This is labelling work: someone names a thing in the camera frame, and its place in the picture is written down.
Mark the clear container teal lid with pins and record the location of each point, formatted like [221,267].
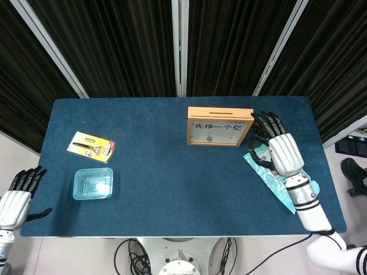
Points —
[93,183]

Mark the white table frame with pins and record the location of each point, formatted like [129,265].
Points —
[114,237]

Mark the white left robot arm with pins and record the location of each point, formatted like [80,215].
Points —
[5,243]

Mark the black shoe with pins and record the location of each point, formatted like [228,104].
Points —
[354,174]

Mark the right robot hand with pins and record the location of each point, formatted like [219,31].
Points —
[285,154]

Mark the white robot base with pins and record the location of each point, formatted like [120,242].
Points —
[177,255]

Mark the blue velvet tablecloth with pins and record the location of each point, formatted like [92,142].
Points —
[172,186]

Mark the teal wet wipes pack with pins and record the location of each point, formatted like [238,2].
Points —
[275,186]

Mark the silver coin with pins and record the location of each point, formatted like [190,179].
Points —
[210,139]

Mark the yellow razor blister pack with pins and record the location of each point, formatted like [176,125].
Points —
[91,146]

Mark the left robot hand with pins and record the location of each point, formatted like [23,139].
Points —
[13,206]

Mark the black equipment box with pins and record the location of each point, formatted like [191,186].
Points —
[351,146]

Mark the white divider post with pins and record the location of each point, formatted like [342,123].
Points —
[347,130]
[180,48]
[278,48]
[48,48]

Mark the black pleated curtain panel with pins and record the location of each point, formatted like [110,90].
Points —
[229,43]
[20,86]
[332,57]
[114,43]

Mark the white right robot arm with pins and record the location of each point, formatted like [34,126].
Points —
[311,212]

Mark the wooden frame money box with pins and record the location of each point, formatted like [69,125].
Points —
[218,114]

